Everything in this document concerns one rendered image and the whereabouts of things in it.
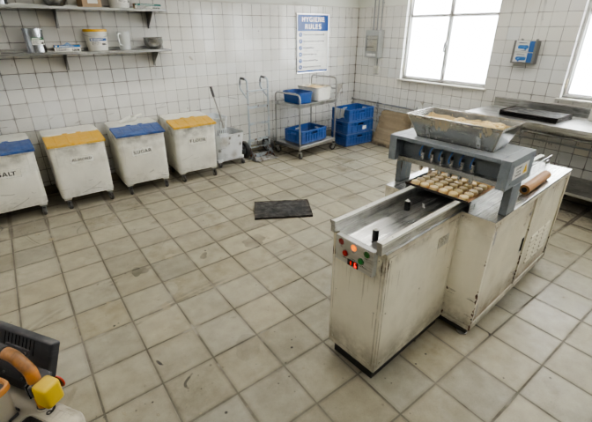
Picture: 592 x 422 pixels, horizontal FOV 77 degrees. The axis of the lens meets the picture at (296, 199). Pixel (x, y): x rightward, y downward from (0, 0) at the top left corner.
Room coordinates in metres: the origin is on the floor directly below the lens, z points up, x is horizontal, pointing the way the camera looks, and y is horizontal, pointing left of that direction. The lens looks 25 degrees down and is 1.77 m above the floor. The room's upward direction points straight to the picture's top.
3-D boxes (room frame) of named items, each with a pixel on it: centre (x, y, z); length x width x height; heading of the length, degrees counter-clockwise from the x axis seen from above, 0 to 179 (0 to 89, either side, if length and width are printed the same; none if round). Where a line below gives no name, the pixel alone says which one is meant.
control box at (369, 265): (1.55, -0.29, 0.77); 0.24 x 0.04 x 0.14; 41
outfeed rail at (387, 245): (2.08, -1.13, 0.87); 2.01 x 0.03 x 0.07; 131
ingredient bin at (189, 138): (4.74, 1.39, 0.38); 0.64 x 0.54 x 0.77; 34
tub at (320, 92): (5.88, -0.28, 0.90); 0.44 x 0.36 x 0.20; 45
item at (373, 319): (1.78, -0.57, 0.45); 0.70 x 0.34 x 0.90; 131
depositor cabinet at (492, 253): (2.43, -1.31, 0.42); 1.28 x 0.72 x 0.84; 131
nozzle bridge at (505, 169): (2.12, -0.95, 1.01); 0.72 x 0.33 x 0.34; 41
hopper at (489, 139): (2.12, -0.95, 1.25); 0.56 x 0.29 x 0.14; 41
